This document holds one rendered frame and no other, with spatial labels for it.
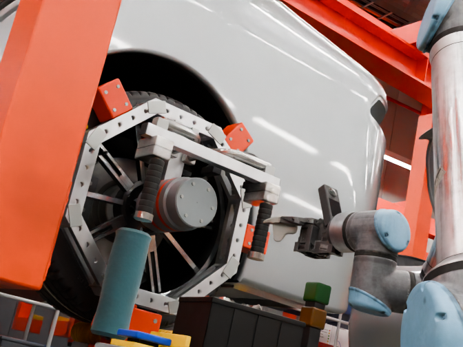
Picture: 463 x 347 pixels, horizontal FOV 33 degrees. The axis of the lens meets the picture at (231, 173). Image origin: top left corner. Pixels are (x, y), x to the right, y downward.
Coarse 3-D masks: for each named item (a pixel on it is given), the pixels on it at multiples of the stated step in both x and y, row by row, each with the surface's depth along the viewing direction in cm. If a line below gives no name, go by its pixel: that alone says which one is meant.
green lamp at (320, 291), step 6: (312, 282) 156; (318, 282) 155; (306, 288) 157; (312, 288) 155; (318, 288) 154; (324, 288) 155; (330, 288) 156; (306, 294) 156; (312, 294) 155; (318, 294) 154; (324, 294) 155; (330, 294) 156; (306, 300) 156; (312, 300) 154; (318, 300) 154; (324, 300) 155
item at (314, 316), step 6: (306, 306) 155; (312, 306) 154; (300, 312) 156; (306, 312) 154; (312, 312) 153; (318, 312) 154; (324, 312) 154; (300, 318) 155; (306, 318) 154; (312, 318) 153; (318, 318) 153; (324, 318) 154; (306, 324) 153; (312, 324) 152; (318, 324) 153; (324, 324) 154
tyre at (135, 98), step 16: (128, 96) 213; (144, 96) 216; (160, 96) 219; (192, 112) 225; (224, 192) 229; (64, 240) 198; (64, 256) 197; (48, 272) 199; (64, 272) 197; (80, 272) 200; (48, 288) 205; (64, 288) 198; (80, 288) 199; (64, 304) 207; (80, 304) 200; (96, 304) 201; (80, 320) 219
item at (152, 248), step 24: (144, 120) 215; (120, 168) 212; (144, 168) 216; (192, 168) 234; (120, 192) 215; (216, 192) 229; (120, 216) 210; (216, 216) 229; (96, 240) 206; (168, 240) 219; (192, 240) 236; (216, 240) 226; (168, 264) 238; (192, 264) 222; (144, 288) 228; (168, 288) 219
